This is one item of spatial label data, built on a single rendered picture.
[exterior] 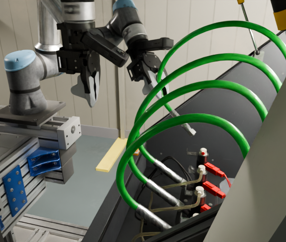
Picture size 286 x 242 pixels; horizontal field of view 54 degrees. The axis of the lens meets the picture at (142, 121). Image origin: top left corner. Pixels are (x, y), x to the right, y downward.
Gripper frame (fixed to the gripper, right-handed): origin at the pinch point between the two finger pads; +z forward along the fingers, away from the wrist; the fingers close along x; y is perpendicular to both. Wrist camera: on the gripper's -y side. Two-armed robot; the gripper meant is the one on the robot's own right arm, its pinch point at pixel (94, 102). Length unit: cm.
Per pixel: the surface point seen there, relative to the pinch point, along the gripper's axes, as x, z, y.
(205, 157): 1.2, 11.7, -29.6
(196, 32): -9.5, -17.1, -24.3
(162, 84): 8.6, -9.1, -19.3
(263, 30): -3.5, -18.9, -38.9
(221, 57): 8.6, -15.2, -30.4
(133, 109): -196, 86, 45
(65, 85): -198, 66, 121
